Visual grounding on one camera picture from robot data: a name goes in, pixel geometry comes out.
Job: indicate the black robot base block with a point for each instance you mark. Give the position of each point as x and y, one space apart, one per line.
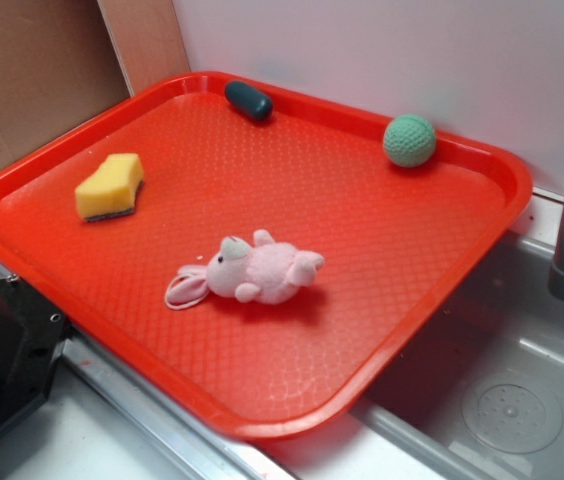
32 331

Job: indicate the green textured ball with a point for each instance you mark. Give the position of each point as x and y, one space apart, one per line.
409 140

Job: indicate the red plastic tray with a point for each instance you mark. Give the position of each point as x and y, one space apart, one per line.
396 243

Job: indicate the pink plush bunny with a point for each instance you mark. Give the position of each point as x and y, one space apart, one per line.
265 271

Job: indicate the dark teal capsule object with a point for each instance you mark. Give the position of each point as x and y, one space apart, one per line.
248 100

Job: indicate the yellow sponge with grey pad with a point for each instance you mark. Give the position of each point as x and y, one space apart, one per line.
111 190

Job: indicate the grey plastic sink basin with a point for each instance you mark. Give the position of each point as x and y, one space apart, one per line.
478 393

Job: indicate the brown cardboard panel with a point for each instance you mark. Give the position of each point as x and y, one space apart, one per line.
63 62

